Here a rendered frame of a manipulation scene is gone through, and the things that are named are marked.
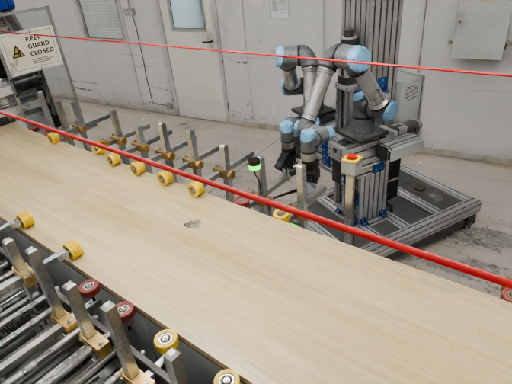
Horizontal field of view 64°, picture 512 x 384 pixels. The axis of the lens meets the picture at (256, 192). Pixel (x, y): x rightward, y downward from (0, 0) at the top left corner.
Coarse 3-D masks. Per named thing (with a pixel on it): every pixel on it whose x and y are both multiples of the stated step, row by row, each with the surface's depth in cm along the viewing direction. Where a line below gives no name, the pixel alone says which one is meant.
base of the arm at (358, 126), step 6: (354, 120) 240; (360, 120) 238; (366, 120) 238; (372, 120) 240; (354, 126) 241; (360, 126) 240; (366, 126) 239; (372, 126) 240; (354, 132) 242; (360, 132) 240; (366, 132) 239; (372, 132) 241
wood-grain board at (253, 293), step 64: (0, 192) 246; (64, 192) 240; (128, 192) 233; (128, 256) 183; (192, 256) 179; (256, 256) 175; (320, 256) 172; (192, 320) 148; (256, 320) 145; (320, 320) 143; (384, 320) 141; (448, 320) 138
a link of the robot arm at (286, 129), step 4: (284, 120) 232; (288, 120) 232; (280, 124) 229; (284, 124) 228; (288, 124) 227; (292, 124) 229; (280, 128) 230; (284, 128) 228; (288, 128) 228; (292, 128) 229; (280, 132) 231; (284, 132) 229; (288, 132) 229; (292, 132) 230; (280, 136) 233; (284, 136) 230; (288, 136) 230; (292, 136) 231; (280, 140) 235; (284, 140) 232; (288, 140) 231; (292, 140) 232
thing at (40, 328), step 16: (48, 304) 190; (64, 304) 172; (48, 320) 179; (96, 320) 160; (32, 336) 187; (0, 352) 180; (16, 368) 172; (48, 368) 171; (80, 368) 165; (112, 368) 155; (144, 368) 143; (160, 368) 139
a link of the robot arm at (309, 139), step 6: (306, 132) 197; (312, 132) 197; (300, 138) 200; (306, 138) 197; (312, 138) 197; (318, 138) 200; (306, 144) 198; (312, 144) 199; (318, 144) 202; (306, 150) 200; (312, 150) 200
